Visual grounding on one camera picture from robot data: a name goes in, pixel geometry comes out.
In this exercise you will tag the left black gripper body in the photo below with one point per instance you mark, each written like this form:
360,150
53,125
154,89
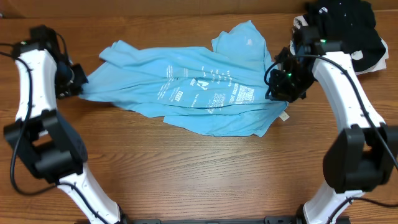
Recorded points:
68,79

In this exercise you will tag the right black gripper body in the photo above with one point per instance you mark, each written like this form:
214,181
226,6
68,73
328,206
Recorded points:
293,83

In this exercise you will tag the light blue printed t-shirt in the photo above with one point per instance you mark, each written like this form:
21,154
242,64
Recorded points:
215,92

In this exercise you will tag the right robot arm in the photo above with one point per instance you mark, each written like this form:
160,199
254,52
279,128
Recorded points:
364,153

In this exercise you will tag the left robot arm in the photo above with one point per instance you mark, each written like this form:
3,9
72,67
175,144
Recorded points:
49,147

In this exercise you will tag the beige garment in pile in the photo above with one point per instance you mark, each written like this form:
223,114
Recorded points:
360,39

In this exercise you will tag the black garment on pile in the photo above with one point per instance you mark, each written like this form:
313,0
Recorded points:
357,8

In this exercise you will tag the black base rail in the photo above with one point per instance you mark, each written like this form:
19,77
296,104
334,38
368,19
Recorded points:
214,221

